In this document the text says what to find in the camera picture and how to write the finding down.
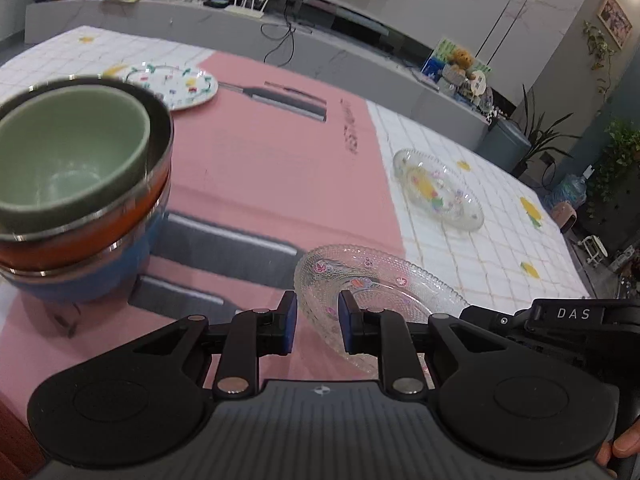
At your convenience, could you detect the large clear glass plate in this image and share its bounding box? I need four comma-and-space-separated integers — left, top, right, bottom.
294, 245, 469, 376

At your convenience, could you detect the blue steel bowl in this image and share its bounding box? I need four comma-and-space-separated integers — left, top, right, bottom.
1, 188, 170, 302

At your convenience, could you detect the white painted ceramic plate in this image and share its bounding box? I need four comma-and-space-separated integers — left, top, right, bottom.
120, 62, 218, 112

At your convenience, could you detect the green ceramic bowl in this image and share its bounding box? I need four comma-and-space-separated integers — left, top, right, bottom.
1, 84, 151, 234

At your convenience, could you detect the person's hand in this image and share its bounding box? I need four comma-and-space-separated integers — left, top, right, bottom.
596, 419, 640, 467

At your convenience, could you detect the pink stool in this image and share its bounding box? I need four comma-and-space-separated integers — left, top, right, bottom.
550, 202, 577, 234

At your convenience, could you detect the water bottle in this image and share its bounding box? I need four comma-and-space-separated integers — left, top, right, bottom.
550, 174, 587, 210

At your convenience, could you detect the small clear glass plate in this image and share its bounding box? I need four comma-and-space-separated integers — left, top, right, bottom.
393, 148, 485, 232

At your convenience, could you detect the checkered lemon tablecloth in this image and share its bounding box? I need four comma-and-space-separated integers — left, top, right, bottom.
1, 26, 586, 416

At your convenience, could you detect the right corner potted plant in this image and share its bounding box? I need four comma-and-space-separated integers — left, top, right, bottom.
511, 87, 578, 178

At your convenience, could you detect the grey trash bin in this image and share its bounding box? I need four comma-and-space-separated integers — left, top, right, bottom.
475, 118, 530, 172

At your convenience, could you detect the teddy bear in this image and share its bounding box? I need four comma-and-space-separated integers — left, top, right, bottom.
448, 48, 475, 76

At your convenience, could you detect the white wifi router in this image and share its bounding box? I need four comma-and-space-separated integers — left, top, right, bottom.
223, 0, 277, 21

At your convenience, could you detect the black cable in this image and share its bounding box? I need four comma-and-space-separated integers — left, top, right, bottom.
259, 1, 315, 68

